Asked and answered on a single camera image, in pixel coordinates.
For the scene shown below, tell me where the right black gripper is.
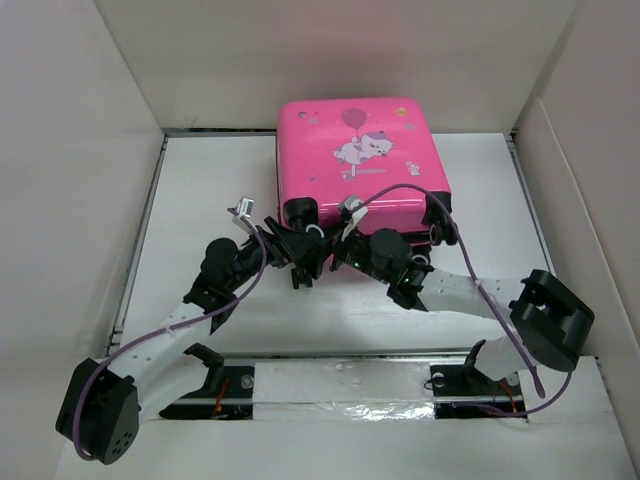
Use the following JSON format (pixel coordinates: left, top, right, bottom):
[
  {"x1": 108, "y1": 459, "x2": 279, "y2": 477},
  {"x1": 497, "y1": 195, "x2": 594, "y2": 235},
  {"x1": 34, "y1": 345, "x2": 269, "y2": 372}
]
[{"x1": 300, "y1": 218, "x2": 392, "y2": 285}]

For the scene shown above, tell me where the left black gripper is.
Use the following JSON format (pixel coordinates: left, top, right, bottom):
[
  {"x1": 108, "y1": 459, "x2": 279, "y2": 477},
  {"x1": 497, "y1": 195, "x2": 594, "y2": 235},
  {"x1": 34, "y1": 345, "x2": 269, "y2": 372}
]
[{"x1": 226, "y1": 218, "x2": 319, "y2": 293}]

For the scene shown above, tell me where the pink hard-shell suitcase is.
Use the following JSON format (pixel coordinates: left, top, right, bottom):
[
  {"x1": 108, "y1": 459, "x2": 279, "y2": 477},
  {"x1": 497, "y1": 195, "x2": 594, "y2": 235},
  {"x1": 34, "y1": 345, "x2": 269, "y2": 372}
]
[{"x1": 276, "y1": 97, "x2": 457, "y2": 246}]

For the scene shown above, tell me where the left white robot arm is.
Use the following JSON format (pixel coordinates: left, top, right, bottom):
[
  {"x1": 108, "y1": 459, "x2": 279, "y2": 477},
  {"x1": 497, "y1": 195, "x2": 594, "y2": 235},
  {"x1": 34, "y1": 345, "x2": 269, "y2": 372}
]
[{"x1": 55, "y1": 214, "x2": 327, "y2": 465}]

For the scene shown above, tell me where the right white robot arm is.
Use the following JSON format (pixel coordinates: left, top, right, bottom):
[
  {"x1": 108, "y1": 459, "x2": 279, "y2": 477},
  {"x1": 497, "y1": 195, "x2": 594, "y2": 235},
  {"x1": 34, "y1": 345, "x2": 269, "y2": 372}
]
[{"x1": 332, "y1": 229, "x2": 595, "y2": 397}]

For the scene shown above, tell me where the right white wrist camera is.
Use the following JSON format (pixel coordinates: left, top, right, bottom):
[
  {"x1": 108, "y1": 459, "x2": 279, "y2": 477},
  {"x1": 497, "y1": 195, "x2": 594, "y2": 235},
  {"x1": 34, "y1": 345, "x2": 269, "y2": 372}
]
[{"x1": 338, "y1": 195, "x2": 368, "y2": 241}]

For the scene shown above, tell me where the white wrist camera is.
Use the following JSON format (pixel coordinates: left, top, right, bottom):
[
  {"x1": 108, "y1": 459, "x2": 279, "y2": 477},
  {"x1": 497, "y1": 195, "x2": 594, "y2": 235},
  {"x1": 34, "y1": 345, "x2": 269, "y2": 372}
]
[
  {"x1": 227, "y1": 196, "x2": 255, "y2": 220},
  {"x1": 338, "y1": 195, "x2": 368, "y2": 241}
]

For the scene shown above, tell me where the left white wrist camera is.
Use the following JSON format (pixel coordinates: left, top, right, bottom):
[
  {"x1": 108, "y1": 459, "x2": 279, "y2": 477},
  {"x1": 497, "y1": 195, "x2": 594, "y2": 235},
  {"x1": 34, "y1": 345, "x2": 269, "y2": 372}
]
[{"x1": 227, "y1": 196, "x2": 255, "y2": 220}]

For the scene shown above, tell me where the metal base rail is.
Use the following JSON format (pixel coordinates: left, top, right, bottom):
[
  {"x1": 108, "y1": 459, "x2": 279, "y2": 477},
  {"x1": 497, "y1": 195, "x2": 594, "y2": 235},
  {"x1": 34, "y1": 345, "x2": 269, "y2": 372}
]
[{"x1": 104, "y1": 344, "x2": 581, "y2": 421}]

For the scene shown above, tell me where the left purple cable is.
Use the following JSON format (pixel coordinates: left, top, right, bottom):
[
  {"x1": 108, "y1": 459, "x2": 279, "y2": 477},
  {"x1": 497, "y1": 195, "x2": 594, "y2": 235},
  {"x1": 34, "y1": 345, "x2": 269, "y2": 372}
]
[{"x1": 72, "y1": 212, "x2": 266, "y2": 461}]

